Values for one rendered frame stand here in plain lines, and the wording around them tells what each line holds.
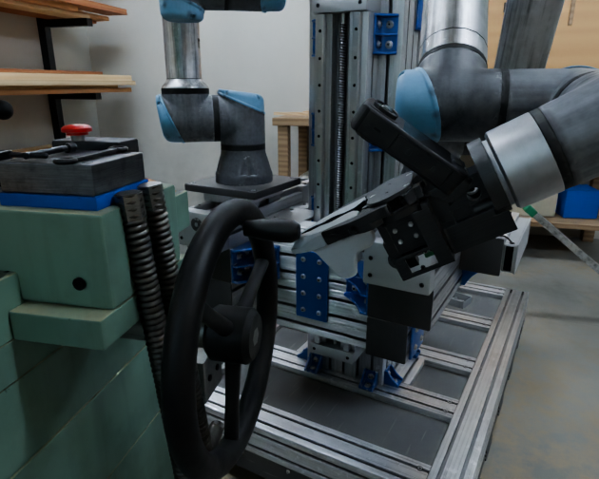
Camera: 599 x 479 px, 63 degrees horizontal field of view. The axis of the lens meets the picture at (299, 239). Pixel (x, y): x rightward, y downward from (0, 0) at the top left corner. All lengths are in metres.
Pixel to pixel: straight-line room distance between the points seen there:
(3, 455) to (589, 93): 0.59
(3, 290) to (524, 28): 0.81
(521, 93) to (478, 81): 0.04
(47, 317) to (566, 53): 3.63
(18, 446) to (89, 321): 0.16
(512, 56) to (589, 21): 2.94
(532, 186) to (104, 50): 4.34
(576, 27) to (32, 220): 3.64
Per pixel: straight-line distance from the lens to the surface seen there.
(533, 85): 0.54
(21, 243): 0.51
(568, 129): 0.45
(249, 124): 1.25
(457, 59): 0.56
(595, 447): 1.87
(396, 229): 0.47
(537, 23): 0.92
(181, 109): 1.24
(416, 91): 0.53
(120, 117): 4.58
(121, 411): 0.72
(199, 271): 0.41
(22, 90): 3.36
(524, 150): 0.44
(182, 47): 1.25
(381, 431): 1.37
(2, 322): 0.52
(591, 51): 3.88
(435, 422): 1.43
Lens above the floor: 1.07
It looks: 18 degrees down
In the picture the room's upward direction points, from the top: straight up
